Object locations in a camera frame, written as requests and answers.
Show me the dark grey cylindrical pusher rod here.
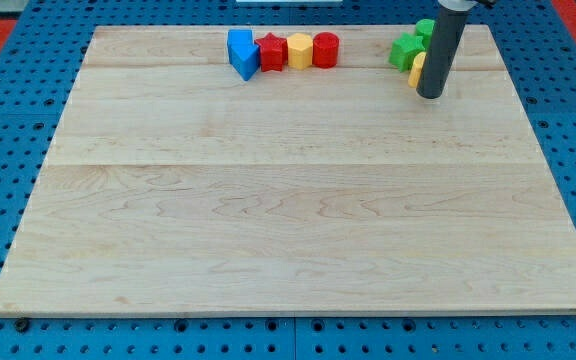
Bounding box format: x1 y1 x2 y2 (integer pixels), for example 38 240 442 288
416 0 474 99

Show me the yellow heart block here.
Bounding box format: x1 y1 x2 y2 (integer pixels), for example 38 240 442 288
408 52 426 88

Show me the light wooden board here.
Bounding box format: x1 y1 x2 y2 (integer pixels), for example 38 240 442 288
0 25 576 318

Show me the green cylinder block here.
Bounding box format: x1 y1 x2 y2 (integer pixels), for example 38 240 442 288
414 18 435 49

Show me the green star block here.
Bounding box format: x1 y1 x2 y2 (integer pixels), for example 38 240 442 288
388 33 425 72

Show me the red cylinder block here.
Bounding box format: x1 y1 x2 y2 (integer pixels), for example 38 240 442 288
312 32 340 69

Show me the yellow hexagon block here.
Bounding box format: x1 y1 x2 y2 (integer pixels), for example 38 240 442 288
287 33 313 70

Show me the red star block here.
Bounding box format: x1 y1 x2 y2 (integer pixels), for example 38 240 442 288
254 32 288 72

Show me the blue triangular block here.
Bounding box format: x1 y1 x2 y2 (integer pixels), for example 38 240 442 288
228 44 260 81

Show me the blue cube block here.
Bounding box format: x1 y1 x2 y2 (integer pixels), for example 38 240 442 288
226 29 254 64

